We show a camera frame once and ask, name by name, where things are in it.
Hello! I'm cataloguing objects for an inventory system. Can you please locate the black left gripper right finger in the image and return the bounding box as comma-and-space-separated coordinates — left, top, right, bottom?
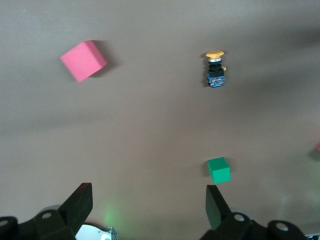
199, 184, 308, 240

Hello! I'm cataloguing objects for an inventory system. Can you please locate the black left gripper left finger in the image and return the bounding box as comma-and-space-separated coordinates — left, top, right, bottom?
0, 182, 94, 240

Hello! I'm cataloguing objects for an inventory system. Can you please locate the yellow-capped push button switch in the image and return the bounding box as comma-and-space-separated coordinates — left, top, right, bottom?
204, 50, 227, 89

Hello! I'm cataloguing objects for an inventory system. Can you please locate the green foam cube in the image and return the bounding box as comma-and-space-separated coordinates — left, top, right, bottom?
207, 156, 232, 185

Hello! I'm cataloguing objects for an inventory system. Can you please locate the brown table cover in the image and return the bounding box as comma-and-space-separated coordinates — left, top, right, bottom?
0, 0, 320, 240

